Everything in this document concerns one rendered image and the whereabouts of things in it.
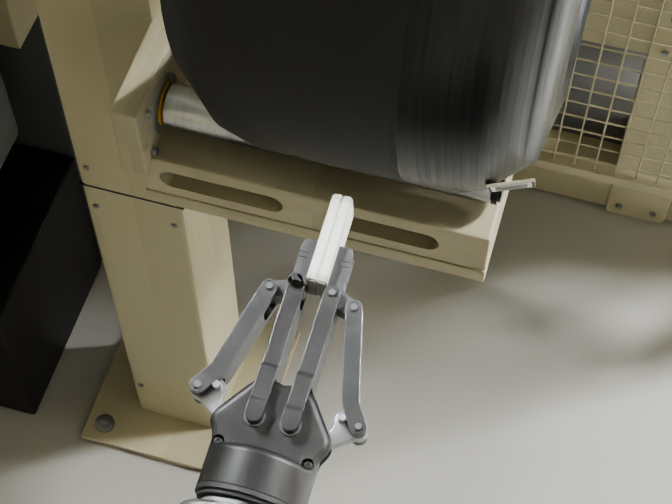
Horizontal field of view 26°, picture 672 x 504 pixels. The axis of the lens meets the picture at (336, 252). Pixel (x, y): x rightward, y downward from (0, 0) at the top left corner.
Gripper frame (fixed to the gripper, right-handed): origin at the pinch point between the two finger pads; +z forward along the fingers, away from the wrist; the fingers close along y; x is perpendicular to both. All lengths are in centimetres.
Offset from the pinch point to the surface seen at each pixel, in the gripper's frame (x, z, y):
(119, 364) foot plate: 119, 22, 46
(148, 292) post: 80, 21, 34
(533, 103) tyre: -1.0, 14.6, -11.5
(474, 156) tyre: 3.5, 11.6, -8.0
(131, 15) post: 24.6, 29.2, 29.8
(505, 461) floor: 120, 23, -16
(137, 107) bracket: 23.6, 19.1, 25.5
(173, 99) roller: 26.9, 22.4, 23.5
